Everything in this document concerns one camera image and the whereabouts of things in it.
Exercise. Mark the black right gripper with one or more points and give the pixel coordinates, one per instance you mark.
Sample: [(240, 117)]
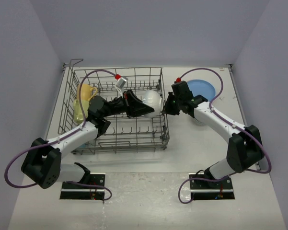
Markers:
[(168, 109)]

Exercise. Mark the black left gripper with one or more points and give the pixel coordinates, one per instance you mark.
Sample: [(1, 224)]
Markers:
[(133, 106)]

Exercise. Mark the white ceramic bowl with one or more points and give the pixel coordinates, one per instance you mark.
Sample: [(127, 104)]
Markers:
[(198, 123), (155, 101)]

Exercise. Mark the blue plastic plate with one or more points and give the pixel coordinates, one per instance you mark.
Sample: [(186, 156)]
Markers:
[(203, 88)]

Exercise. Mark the grey wire dish rack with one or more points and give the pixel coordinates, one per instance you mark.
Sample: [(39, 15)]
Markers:
[(124, 133)]

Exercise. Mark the yellow ceramic mug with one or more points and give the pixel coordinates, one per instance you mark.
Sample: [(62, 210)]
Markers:
[(86, 92)]

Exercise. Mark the yellow-green plastic cup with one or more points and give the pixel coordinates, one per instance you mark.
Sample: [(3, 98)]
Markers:
[(78, 116)]

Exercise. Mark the blue plastic cup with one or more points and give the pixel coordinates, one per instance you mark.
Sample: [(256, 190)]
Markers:
[(82, 146)]

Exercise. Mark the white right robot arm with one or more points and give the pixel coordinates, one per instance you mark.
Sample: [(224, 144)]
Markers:
[(244, 143)]

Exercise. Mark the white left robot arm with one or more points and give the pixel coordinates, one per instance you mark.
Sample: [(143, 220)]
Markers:
[(42, 163)]

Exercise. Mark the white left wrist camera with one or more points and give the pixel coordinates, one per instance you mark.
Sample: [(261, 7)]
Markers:
[(120, 84)]

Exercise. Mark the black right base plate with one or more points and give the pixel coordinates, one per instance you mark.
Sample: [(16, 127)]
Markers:
[(202, 190)]

